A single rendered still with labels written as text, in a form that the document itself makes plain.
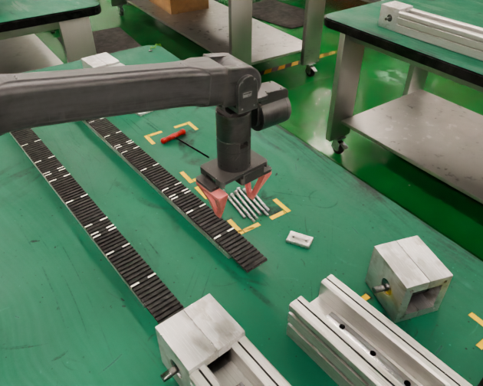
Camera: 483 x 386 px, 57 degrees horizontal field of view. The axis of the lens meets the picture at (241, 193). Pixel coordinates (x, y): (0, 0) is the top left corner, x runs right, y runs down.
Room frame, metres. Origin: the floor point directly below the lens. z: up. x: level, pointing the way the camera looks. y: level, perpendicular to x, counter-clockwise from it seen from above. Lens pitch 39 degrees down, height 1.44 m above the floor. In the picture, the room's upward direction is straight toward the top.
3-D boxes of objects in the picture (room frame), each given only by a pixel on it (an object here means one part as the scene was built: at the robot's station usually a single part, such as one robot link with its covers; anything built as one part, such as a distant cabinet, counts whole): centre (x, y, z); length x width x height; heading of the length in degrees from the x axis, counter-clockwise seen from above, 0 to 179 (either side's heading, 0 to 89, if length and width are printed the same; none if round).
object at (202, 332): (0.38, 0.07, 0.83); 0.12 x 0.09 x 0.10; 129
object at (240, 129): (0.63, 0.01, 1.08); 0.07 x 0.06 x 0.07; 125
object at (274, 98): (0.65, -0.02, 1.12); 0.12 x 0.09 x 0.12; 125
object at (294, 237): (0.66, -0.12, 0.78); 0.05 x 0.03 x 0.01; 65
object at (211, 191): (0.61, 0.03, 0.95); 0.07 x 0.07 x 0.09; 40
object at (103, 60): (1.40, 0.48, 0.83); 0.11 x 0.10 x 0.10; 129
